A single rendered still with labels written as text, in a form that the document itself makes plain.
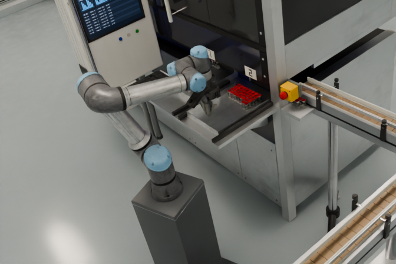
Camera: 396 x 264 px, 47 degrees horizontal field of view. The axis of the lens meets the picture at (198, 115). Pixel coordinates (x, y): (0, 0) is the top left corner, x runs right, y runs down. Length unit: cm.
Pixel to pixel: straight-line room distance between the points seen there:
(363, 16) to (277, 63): 66
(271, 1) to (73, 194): 215
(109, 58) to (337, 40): 133
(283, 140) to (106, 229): 137
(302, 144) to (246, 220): 66
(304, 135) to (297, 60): 50
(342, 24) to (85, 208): 210
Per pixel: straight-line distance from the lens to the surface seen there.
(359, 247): 171
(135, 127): 204
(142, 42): 295
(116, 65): 291
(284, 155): 259
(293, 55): 231
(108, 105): 178
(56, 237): 333
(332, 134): 244
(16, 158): 419
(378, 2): 277
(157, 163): 199
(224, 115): 238
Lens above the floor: 229
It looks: 36 degrees down
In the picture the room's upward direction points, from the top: 12 degrees counter-clockwise
